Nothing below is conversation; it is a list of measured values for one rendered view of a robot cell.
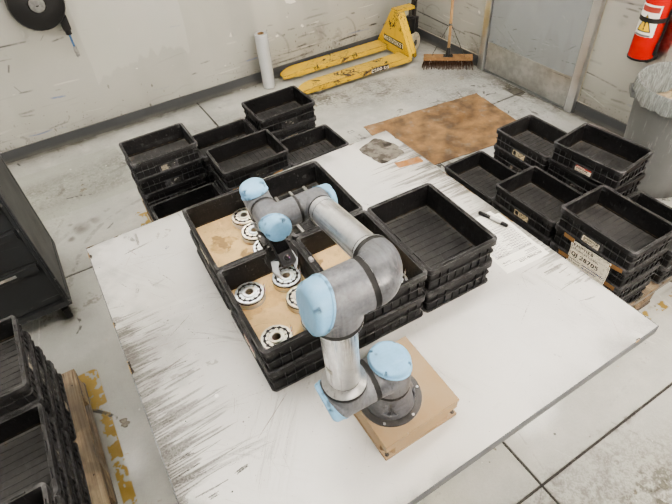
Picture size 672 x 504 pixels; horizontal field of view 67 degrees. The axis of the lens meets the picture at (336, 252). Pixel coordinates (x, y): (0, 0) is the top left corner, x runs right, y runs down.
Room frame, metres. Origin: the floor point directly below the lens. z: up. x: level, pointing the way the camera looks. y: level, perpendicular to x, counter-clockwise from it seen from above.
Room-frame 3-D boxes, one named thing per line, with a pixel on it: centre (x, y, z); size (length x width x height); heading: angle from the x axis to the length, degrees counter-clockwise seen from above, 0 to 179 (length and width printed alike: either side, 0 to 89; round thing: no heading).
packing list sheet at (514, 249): (1.47, -0.68, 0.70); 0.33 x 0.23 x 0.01; 28
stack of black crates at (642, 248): (1.67, -1.29, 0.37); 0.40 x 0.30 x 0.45; 28
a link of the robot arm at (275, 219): (1.03, 0.15, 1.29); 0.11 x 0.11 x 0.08; 24
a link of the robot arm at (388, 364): (0.75, -0.11, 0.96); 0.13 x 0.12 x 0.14; 114
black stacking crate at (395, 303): (1.23, -0.08, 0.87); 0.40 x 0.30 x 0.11; 26
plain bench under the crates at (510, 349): (1.32, 0.00, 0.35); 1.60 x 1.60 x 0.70; 28
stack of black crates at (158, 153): (2.67, 1.00, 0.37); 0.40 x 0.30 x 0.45; 118
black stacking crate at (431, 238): (1.36, -0.35, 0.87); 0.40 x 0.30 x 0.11; 26
